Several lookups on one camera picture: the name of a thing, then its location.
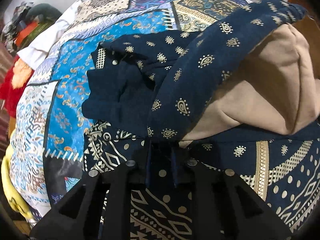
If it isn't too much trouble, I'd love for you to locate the green and orange clothes pile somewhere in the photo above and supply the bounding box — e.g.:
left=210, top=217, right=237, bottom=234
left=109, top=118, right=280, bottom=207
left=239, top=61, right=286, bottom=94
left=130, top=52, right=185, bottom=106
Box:
left=1, top=2, right=62, bottom=55

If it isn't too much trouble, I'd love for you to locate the blue patchwork bedspread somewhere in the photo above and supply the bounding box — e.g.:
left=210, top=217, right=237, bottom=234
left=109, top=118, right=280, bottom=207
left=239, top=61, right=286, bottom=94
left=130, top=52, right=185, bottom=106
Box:
left=10, top=0, right=249, bottom=223

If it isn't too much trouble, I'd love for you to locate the white sheet at bed edge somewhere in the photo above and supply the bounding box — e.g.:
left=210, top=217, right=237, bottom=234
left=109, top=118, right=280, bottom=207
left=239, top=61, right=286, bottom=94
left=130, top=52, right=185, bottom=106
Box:
left=17, top=0, right=88, bottom=70

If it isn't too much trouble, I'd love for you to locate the navy patterned hooded garment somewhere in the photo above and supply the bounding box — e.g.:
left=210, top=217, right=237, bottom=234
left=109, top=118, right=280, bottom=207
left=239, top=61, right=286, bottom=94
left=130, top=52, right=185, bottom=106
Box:
left=82, top=0, right=319, bottom=233

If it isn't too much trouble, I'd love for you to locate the yellow cloth at bed edge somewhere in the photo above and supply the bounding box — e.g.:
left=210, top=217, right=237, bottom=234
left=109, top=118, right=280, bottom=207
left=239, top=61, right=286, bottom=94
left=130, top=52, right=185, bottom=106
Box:
left=1, top=145, right=33, bottom=219

